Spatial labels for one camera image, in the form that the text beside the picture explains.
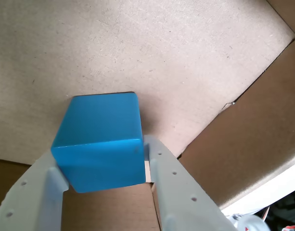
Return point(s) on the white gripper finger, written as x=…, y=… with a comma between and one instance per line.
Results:
x=181, y=197
x=29, y=204

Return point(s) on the blue cube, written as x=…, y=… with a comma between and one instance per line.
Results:
x=99, y=144

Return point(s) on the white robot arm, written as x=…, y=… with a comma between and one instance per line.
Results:
x=248, y=225

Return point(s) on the brown cardboard box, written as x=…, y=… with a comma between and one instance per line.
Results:
x=161, y=60

